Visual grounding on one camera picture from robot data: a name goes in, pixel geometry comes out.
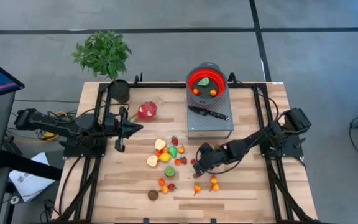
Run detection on grey perforated metal shelf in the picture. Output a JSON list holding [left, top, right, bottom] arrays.
[[186, 90, 234, 141]]

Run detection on yellow cable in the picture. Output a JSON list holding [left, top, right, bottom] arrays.
[[12, 111, 70, 144]]

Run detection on pink toy dragon fruit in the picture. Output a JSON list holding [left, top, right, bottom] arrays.
[[128, 101, 158, 123]]

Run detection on black aluminium table frame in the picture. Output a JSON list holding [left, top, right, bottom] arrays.
[[53, 72, 321, 224]]

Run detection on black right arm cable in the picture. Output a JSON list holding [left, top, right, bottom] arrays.
[[237, 80, 281, 131]]

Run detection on white paper sheet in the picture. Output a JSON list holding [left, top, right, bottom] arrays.
[[9, 152, 56, 203]]

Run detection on black cart frame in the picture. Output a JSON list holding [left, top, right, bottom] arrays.
[[0, 149, 63, 224]]

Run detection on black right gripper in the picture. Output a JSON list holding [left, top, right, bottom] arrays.
[[192, 142, 229, 179]]

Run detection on cream cut fruit half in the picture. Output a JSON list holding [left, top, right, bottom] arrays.
[[154, 138, 167, 151], [146, 154, 159, 168]]

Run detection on red collapsible bowl grey rim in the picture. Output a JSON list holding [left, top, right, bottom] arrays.
[[185, 62, 230, 106]]

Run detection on black knife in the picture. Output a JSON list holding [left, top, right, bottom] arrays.
[[188, 105, 230, 121]]

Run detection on brown toy kiwi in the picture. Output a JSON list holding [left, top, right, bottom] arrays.
[[147, 189, 160, 202]]

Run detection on green potted tree black pot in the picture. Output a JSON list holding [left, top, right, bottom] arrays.
[[71, 30, 132, 104]]

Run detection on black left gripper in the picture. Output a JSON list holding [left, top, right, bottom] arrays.
[[103, 106, 144, 152]]

